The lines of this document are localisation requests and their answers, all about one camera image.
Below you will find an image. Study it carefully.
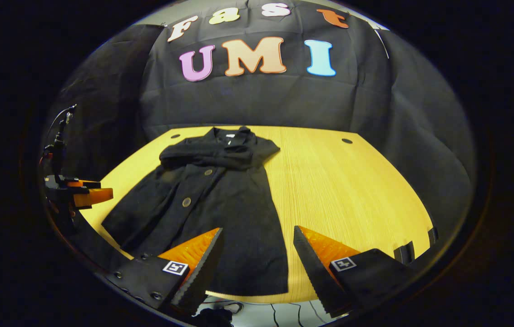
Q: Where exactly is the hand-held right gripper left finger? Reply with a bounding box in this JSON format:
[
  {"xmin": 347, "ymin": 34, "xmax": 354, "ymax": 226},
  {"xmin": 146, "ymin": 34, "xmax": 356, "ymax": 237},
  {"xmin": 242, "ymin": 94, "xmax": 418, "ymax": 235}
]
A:
[{"xmin": 105, "ymin": 227, "xmax": 225, "ymax": 316}]

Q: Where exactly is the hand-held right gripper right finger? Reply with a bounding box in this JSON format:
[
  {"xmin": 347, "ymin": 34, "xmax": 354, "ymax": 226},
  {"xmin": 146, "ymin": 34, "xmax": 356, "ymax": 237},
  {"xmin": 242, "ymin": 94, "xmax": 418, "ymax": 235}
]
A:
[{"xmin": 292, "ymin": 225, "xmax": 416, "ymax": 318}]

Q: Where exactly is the black buttoned coat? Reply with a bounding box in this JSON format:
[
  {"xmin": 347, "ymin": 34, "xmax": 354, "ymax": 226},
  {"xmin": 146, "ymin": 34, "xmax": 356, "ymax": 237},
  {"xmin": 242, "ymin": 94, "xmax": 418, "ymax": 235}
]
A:
[{"xmin": 101, "ymin": 126, "xmax": 289, "ymax": 297}]

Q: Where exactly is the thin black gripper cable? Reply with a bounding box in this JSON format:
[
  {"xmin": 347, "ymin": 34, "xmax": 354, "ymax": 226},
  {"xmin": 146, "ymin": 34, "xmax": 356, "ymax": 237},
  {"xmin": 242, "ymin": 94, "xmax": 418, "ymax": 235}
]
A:
[{"xmin": 44, "ymin": 104, "xmax": 77, "ymax": 139}]

